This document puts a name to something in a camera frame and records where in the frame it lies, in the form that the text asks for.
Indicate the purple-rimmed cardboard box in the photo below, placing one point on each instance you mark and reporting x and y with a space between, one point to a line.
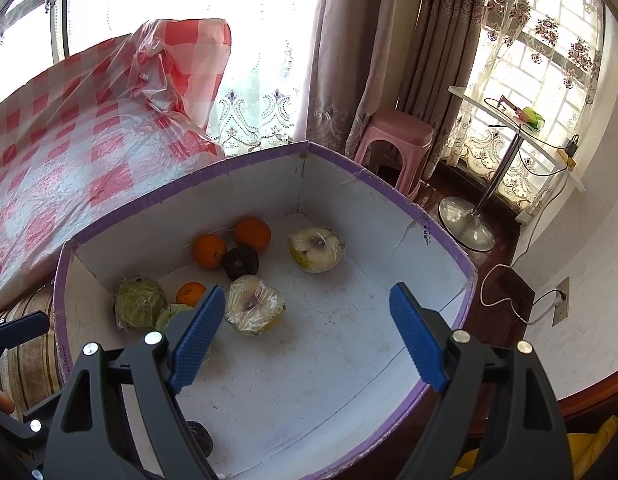
314 385

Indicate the green packet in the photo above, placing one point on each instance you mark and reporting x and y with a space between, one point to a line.
533 117

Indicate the yellow plastic item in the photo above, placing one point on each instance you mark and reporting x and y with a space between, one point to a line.
589 452

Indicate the small orange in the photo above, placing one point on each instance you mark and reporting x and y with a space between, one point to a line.
190 294

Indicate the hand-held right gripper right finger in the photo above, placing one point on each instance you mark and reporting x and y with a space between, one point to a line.
419 335

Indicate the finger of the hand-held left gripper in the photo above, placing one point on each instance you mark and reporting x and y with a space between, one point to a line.
35 432
21 326

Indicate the pink plastic stool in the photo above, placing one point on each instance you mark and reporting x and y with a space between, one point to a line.
394 132

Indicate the white round pedestal table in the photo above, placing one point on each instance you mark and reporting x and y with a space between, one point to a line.
494 110

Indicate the beige embroidered curtain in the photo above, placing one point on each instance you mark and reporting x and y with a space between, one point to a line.
349 60

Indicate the striped sofa cushion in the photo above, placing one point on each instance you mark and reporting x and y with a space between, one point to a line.
34 375

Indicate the black charger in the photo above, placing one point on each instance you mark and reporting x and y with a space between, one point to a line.
572 149

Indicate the brown pleated curtain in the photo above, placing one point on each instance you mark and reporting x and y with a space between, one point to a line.
444 60

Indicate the plastic-wrapped green cabbage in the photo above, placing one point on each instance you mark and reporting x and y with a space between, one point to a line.
171 316
139 305

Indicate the wall socket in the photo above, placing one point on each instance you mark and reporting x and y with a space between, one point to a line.
561 302

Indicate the large orange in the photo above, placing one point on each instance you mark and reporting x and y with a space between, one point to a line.
252 234

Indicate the floral lace curtain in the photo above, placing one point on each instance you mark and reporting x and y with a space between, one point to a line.
554 60

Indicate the white embroidered sheer curtain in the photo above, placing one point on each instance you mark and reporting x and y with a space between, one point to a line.
269 85

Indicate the person's left hand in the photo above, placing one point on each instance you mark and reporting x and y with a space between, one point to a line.
0 400

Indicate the wrapped half apple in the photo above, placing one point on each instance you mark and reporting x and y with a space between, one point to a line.
253 305
316 249

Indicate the dark avocado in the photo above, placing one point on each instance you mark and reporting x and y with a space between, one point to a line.
241 262
199 437

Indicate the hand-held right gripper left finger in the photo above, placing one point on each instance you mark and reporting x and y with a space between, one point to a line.
199 335

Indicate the red checked plastic bag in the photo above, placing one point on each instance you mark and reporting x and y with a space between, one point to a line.
89 160

